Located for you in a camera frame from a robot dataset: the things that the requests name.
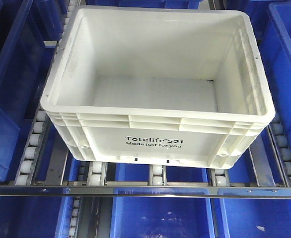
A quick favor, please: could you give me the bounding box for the shelf roller track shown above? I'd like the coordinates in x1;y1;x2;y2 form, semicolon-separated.
266;113;291;187
67;196;81;238
13;0;83;186

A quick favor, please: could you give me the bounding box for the middle centre roller track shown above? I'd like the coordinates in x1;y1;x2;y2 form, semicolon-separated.
149;165;166;186

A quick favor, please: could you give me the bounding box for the lower right blue bin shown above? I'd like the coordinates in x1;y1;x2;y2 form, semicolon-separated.
215;198;291;238

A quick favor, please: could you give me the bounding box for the shelf blue bin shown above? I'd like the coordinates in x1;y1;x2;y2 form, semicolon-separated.
0;0;62;182
110;164;215;238
260;1;291;148

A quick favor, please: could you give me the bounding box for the middle left roller track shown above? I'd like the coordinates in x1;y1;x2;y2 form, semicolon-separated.
87;161;108;186

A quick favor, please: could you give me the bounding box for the middle right roller track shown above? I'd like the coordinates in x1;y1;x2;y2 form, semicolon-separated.
209;169;230;187

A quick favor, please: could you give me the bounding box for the white Totelife plastic tote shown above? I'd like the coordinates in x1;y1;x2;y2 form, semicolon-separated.
41;5;275;169

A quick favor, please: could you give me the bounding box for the lower left blue bin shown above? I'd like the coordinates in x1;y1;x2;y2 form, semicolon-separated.
0;196;73;238

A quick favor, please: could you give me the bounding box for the lower shelf roller track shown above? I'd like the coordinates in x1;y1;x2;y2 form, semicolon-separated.
67;196;81;238

